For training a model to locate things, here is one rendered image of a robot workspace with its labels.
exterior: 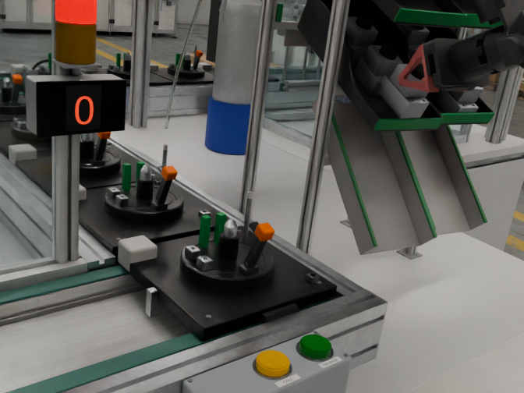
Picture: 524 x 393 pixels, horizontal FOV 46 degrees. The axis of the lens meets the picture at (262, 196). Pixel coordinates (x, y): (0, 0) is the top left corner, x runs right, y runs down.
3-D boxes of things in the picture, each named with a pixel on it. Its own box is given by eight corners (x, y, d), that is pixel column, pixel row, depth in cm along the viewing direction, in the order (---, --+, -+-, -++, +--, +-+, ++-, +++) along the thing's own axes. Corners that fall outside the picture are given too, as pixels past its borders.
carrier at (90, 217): (235, 231, 112) (242, 165, 108) (111, 258, 97) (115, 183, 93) (166, 186, 129) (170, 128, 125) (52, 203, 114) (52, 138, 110)
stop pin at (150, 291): (157, 315, 88) (158, 291, 87) (150, 317, 87) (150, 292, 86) (152, 310, 89) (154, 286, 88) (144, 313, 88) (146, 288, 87)
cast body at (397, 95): (420, 118, 96) (444, 82, 92) (399, 119, 94) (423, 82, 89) (391, 83, 101) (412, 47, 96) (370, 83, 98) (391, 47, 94)
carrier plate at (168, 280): (335, 297, 94) (338, 285, 93) (203, 341, 79) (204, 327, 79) (240, 235, 111) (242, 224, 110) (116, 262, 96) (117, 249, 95)
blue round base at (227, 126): (265, 152, 191) (271, 104, 186) (224, 157, 181) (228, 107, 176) (235, 138, 202) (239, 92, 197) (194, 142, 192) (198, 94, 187)
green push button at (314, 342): (335, 359, 79) (338, 345, 78) (313, 369, 76) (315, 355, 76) (314, 343, 82) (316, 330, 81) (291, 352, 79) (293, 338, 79)
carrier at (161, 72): (229, 85, 236) (232, 51, 231) (175, 87, 221) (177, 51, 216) (194, 72, 253) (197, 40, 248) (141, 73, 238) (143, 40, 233)
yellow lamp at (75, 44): (102, 64, 81) (103, 26, 79) (64, 65, 77) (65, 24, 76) (86, 57, 84) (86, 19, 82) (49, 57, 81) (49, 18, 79)
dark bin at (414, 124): (437, 130, 101) (460, 93, 96) (373, 132, 94) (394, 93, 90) (355, 31, 117) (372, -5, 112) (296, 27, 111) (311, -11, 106)
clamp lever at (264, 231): (258, 268, 90) (276, 231, 85) (247, 271, 89) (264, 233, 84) (245, 251, 92) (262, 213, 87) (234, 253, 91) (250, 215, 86)
